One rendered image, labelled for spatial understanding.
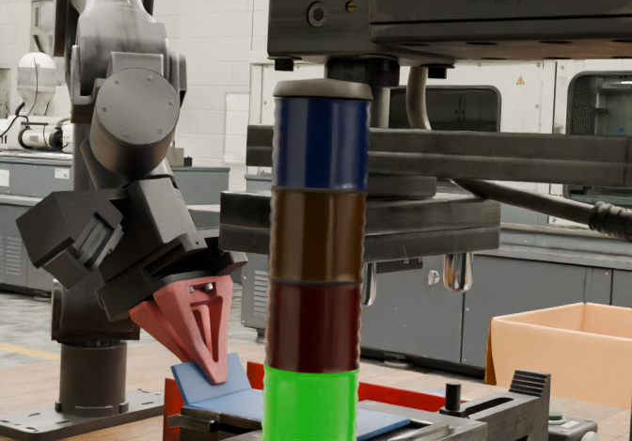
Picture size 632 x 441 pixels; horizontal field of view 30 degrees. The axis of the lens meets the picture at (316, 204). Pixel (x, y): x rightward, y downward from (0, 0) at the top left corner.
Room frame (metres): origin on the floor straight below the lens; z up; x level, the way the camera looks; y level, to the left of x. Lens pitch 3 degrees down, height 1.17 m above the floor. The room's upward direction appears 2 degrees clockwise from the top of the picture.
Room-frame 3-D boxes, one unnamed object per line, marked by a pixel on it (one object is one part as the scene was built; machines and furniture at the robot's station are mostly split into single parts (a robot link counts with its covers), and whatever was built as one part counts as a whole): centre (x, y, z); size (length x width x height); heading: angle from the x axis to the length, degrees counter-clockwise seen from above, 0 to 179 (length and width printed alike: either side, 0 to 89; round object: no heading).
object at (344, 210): (0.46, 0.00, 1.14); 0.04 x 0.04 x 0.03
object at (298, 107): (0.46, 0.00, 1.17); 0.04 x 0.04 x 0.03
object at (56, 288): (1.11, 0.20, 1.00); 0.09 x 0.06 x 0.06; 105
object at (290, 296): (0.46, 0.00, 1.10); 0.04 x 0.04 x 0.03
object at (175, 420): (0.78, 0.06, 0.98); 0.07 x 0.02 x 0.01; 54
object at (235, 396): (0.80, 0.01, 1.00); 0.15 x 0.07 x 0.03; 55
